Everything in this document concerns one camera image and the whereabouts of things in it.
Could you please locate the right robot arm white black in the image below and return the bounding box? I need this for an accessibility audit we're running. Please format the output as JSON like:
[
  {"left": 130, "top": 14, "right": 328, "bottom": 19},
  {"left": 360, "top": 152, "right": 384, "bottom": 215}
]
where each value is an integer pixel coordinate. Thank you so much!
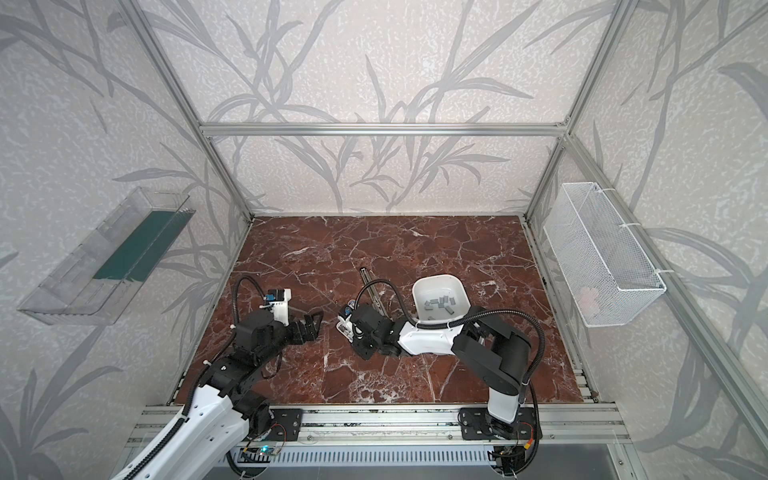
[{"left": 337, "top": 304, "right": 546, "bottom": 425}]

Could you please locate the white wire mesh basket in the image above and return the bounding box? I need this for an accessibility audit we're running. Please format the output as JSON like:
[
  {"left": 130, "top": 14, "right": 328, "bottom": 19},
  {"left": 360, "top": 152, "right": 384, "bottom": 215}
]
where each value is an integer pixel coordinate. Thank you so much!
[{"left": 544, "top": 182, "right": 667, "bottom": 328}]

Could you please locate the clear plastic wall bin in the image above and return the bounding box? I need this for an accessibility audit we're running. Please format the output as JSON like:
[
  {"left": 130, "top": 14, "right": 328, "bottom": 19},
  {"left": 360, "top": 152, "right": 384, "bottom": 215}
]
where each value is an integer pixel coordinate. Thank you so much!
[{"left": 18, "top": 187, "right": 196, "bottom": 326}]

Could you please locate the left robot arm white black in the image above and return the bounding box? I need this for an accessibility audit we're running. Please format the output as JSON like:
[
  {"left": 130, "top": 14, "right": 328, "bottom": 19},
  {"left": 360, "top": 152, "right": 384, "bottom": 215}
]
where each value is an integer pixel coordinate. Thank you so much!
[{"left": 115, "top": 309, "right": 324, "bottom": 479}]

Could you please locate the white plastic tray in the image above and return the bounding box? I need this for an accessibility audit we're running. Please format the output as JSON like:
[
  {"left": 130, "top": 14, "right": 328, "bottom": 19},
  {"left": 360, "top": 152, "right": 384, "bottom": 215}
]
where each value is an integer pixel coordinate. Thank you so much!
[{"left": 412, "top": 274, "right": 471, "bottom": 323}]

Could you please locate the aluminium cage frame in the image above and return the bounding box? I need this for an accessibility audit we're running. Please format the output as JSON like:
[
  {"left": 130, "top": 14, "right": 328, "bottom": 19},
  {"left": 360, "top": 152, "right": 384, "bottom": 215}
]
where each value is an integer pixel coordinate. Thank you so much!
[{"left": 118, "top": 1, "right": 767, "bottom": 444}]

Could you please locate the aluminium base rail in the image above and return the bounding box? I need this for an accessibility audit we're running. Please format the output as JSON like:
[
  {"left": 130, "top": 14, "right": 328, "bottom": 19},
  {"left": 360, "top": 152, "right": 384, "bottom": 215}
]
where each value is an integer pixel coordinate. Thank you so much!
[{"left": 125, "top": 404, "right": 631, "bottom": 448}]

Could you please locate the pink item in basket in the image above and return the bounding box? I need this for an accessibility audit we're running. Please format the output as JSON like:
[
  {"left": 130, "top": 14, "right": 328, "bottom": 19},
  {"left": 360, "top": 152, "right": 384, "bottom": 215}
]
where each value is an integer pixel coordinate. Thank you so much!
[{"left": 576, "top": 287, "right": 601, "bottom": 318}]

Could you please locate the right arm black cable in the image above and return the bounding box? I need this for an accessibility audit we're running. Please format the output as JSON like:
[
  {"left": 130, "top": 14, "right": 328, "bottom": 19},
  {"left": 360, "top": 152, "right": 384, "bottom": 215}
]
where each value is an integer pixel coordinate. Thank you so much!
[{"left": 353, "top": 278, "right": 547, "bottom": 385}]

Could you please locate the grey staple strips pile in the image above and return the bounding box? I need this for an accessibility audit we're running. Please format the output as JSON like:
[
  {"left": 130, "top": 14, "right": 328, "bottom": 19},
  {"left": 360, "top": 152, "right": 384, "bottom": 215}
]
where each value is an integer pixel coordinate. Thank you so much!
[{"left": 423, "top": 295, "right": 456, "bottom": 316}]

